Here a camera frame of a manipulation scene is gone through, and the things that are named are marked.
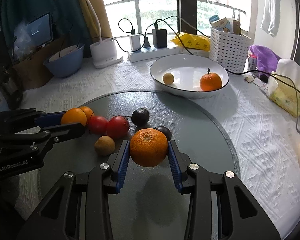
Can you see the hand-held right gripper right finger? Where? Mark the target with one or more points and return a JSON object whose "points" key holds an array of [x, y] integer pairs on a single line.
{"points": [[174, 163]]}

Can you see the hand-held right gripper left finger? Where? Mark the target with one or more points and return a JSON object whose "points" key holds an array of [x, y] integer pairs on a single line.
{"points": [[122, 165]]}

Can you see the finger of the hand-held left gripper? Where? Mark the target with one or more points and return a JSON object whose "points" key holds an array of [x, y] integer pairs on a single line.
{"points": [[65, 131], [52, 119]]}

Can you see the brown longan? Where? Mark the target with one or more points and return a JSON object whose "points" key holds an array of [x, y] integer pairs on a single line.
{"points": [[104, 145], [168, 78]]}

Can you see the red cherry tomato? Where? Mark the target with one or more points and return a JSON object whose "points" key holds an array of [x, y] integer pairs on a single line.
{"points": [[117, 127], [97, 125]]}

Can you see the dark plum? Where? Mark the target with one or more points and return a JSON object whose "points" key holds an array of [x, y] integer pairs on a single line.
{"points": [[140, 116], [163, 130]]}

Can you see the orange mandarin with stem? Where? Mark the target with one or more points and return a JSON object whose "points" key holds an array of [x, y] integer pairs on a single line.
{"points": [[210, 82]]}

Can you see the white plate with dark rim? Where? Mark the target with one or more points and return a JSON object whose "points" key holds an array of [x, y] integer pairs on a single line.
{"points": [[187, 65]]}

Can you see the grey round plate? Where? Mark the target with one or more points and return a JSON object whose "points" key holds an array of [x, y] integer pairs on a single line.
{"points": [[202, 142]]}

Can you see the brown cardboard box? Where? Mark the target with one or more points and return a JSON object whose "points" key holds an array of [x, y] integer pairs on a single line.
{"points": [[31, 72]]}

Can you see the blue bowl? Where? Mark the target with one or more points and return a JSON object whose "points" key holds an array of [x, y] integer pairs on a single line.
{"points": [[65, 67]]}

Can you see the white textured tablecloth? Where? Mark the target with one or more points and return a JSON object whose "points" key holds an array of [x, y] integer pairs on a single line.
{"points": [[252, 135]]}

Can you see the white desk lamp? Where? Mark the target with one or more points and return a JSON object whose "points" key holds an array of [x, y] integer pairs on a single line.
{"points": [[105, 51]]}

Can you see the dark tablet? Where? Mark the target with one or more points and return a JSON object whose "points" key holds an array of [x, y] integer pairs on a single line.
{"points": [[41, 30]]}

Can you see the clear plastic bag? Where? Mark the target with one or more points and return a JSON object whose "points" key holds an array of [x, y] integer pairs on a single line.
{"points": [[22, 33]]}

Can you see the white power strip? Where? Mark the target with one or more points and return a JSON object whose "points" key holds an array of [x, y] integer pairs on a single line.
{"points": [[155, 53]]}

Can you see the white charger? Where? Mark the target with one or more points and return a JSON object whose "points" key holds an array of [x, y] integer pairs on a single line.
{"points": [[134, 42]]}

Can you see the yellow curtain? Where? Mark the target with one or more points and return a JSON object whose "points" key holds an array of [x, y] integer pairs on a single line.
{"points": [[88, 10]]}

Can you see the teal curtain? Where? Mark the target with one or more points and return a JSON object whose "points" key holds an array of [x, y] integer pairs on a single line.
{"points": [[27, 2]]}

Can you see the small black plug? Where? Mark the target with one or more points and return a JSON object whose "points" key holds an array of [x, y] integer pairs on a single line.
{"points": [[146, 43]]}

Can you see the white perforated basket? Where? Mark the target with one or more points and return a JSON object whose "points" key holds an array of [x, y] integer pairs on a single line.
{"points": [[227, 52]]}

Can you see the yellow packet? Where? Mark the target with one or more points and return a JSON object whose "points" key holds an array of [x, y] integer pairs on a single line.
{"points": [[192, 41]]}

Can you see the black charger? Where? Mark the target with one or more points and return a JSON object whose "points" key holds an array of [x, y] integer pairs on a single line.
{"points": [[160, 38]]}

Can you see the yellow-green tissue pack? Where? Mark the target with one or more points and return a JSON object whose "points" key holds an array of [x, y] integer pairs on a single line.
{"points": [[285, 97]]}

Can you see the black balcony railing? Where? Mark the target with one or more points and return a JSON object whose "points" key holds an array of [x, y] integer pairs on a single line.
{"points": [[137, 15]]}

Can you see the purple cloth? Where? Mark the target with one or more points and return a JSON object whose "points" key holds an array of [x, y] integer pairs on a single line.
{"points": [[265, 56]]}

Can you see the printed tissue pack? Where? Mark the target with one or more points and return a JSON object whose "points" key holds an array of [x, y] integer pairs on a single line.
{"points": [[223, 25]]}

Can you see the blue roll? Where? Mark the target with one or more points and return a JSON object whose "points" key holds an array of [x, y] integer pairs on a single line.
{"points": [[213, 18]]}

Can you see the brown tube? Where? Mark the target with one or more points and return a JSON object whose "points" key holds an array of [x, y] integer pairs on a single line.
{"points": [[236, 26]]}

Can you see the dark window pillar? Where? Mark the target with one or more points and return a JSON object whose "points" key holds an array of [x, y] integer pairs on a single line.
{"points": [[186, 2]]}

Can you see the hanging grey garment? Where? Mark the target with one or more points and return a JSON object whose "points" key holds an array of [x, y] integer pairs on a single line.
{"points": [[271, 12]]}

